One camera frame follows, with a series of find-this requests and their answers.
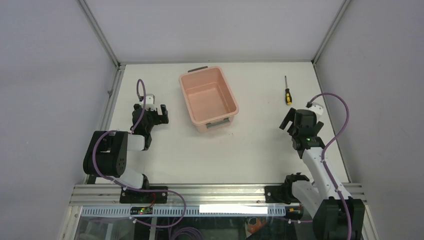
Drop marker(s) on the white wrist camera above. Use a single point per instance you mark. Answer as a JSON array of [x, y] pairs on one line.
[[317, 109], [148, 102]]

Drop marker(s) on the aluminium frame rail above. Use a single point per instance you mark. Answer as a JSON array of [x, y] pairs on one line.
[[194, 194]]

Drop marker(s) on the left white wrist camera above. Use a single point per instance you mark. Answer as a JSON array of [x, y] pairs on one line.
[[148, 102]]

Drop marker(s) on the pink plastic bin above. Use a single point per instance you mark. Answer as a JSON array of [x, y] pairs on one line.
[[210, 101]]

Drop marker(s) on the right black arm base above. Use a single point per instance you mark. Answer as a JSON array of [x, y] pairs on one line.
[[283, 193]]

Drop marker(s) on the yellow black screwdriver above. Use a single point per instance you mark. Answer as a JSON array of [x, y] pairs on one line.
[[288, 96]]

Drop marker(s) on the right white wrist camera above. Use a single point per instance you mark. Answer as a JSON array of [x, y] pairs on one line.
[[317, 109]]

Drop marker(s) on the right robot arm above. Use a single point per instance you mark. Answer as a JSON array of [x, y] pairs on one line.
[[336, 215]]

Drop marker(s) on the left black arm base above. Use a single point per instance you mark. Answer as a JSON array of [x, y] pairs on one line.
[[143, 194]]

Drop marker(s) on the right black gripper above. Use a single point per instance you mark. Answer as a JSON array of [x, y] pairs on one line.
[[291, 125]]

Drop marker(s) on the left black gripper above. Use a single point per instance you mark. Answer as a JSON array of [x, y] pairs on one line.
[[151, 114]]

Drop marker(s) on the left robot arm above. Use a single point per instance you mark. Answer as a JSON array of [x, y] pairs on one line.
[[106, 155]]

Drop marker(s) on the white slotted cable duct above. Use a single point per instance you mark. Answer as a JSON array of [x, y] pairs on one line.
[[203, 210]]

